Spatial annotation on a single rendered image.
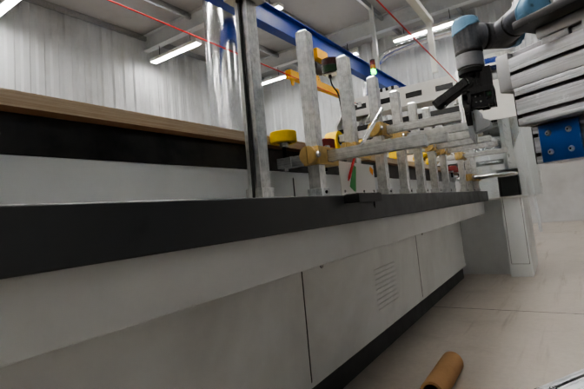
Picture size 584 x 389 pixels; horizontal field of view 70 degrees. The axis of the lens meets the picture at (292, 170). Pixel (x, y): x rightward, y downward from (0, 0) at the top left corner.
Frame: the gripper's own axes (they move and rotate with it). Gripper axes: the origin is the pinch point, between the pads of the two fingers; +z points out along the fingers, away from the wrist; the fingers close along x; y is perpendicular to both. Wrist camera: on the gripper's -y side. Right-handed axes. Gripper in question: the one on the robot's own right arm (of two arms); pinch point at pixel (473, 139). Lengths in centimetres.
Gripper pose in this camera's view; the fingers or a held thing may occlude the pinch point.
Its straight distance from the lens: 129.5
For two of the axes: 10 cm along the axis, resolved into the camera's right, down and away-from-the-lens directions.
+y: 8.3, -1.3, -5.3
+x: 5.4, 0.4, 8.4
